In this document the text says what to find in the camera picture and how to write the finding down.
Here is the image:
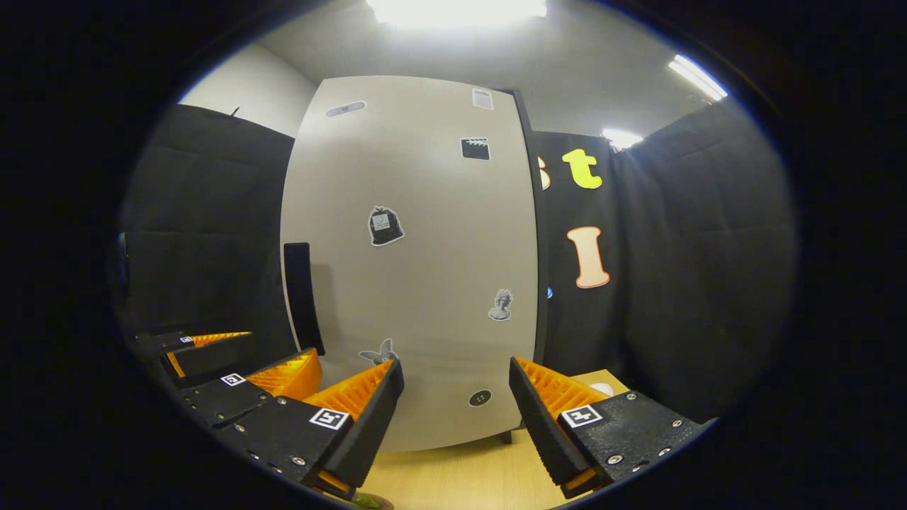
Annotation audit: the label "black door handle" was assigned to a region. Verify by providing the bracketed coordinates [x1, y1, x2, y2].
[283, 242, 327, 356]

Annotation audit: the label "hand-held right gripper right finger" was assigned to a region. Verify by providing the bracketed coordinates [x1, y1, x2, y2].
[509, 356, 713, 500]

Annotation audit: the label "ceiling light panel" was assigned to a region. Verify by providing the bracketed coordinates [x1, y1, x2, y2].
[367, 0, 548, 28]
[668, 55, 729, 101]

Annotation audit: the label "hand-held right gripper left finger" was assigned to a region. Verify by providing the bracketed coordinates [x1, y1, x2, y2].
[216, 358, 406, 500]

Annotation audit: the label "black backdrop cloth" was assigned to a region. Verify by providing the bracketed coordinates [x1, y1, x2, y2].
[117, 105, 297, 355]
[613, 96, 799, 424]
[528, 130, 629, 378]

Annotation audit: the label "grey cabinet door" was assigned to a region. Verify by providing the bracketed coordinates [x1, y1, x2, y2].
[280, 76, 541, 454]

